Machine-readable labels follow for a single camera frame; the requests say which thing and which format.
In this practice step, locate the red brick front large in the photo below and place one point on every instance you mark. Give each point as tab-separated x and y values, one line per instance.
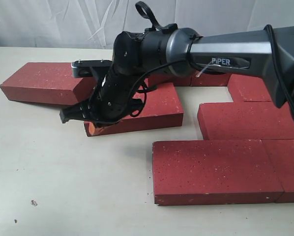
217	172

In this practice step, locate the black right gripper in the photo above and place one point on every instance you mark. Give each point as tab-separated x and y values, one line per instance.
111	100

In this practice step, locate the white backdrop cloth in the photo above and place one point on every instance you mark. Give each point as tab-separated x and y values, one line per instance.
95	23

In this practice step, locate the red brick with white chip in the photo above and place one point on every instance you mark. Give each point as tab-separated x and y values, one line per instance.
163	109

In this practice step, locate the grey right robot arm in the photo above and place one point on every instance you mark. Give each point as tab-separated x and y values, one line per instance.
267	54

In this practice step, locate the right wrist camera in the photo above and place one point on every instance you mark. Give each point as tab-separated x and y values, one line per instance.
90	68

